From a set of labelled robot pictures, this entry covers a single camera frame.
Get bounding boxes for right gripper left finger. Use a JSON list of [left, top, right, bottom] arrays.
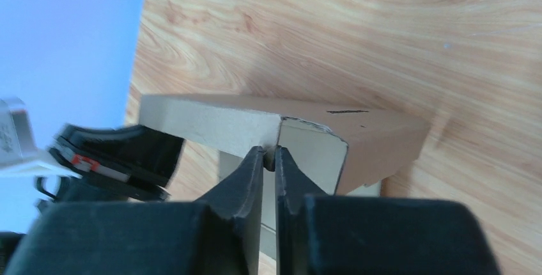
[[4, 146, 265, 274]]

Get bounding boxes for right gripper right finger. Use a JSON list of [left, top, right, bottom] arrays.
[[275, 147, 500, 274]]

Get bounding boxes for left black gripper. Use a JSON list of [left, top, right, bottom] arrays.
[[35, 124, 185, 212]]

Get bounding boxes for brown cardboard box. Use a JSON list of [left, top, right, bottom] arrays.
[[138, 94, 431, 261]]

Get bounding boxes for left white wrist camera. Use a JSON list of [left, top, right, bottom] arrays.
[[1, 97, 76, 178]]

